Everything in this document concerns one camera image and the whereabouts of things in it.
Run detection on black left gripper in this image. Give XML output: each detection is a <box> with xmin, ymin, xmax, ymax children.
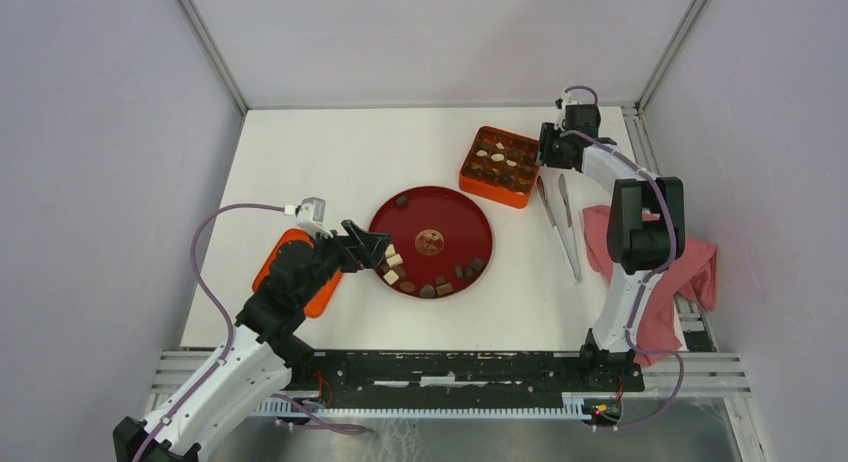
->
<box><xmin>297</xmin><ymin>218</ymin><xmax>392</xmax><ymax>306</ymax></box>

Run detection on metal tongs with white handle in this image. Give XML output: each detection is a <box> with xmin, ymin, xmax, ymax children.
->
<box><xmin>536</xmin><ymin>176</ymin><xmax>583</xmax><ymax>283</ymax></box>

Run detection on orange chocolate box with dividers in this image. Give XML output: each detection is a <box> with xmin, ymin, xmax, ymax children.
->
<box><xmin>458</xmin><ymin>126</ymin><xmax>540</xmax><ymax>209</ymax></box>

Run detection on round red lacquer tray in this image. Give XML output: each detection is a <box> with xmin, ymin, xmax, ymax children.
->
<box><xmin>368</xmin><ymin>186</ymin><xmax>494</xmax><ymax>300</ymax></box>

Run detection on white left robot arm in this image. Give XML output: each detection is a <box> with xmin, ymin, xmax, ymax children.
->
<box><xmin>112</xmin><ymin>220</ymin><xmax>391</xmax><ymax>461</ymax></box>

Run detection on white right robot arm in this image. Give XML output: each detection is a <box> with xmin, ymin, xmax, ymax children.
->
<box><xmin>535</xmin><ymin>96</ymin><xmax>685</xmax><ymax>390</ymax></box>

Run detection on white square chocolate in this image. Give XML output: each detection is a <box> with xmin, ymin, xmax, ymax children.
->
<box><xmin>386</xmin><ymin>254</ymin><xmax>403</xmax><ymax>268</ymax></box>

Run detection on orange box lid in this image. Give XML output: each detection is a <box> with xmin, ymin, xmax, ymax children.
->
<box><xmin>252</xmin><ymin>229</ymin><xmax>343</xmax><ymax>319</ymax></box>

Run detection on pink cloth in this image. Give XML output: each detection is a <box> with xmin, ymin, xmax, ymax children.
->
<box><xmin>582</xmin><ymin>205</ymin><xmax>719</xmax><ymax>366</ymax></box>

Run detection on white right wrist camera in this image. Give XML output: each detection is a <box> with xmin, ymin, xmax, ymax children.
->
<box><xmin>554</xmin><ymin>92</ymin><xmax>575</xmax><ymax>128</ymax></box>

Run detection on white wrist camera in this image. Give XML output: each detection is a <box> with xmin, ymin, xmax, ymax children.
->
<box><xmin>283</xmin><ymin>197</ymin><xmax>333</xmax><ymax>239</ymax></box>
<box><xmin>554</xmin><ymin>92</ymin><xmax>575</xmax><ymax>128</ymax></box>

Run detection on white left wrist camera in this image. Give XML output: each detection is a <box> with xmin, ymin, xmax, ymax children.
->
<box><xmin>283</xmin><ymin>197</ymin><xmax>333</xmax><ymax>239</ymax></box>

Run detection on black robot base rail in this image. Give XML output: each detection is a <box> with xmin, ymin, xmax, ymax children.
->
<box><xmin>286</xmin><ymin>350</ymin><xmax>645</xmax><ymax>410</ymax></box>

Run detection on white cable duct strip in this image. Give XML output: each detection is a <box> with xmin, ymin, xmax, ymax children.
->
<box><xmin>251</xmin><ymin>395</ymin><xmax>621</xmax><ymax>421</ymax></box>

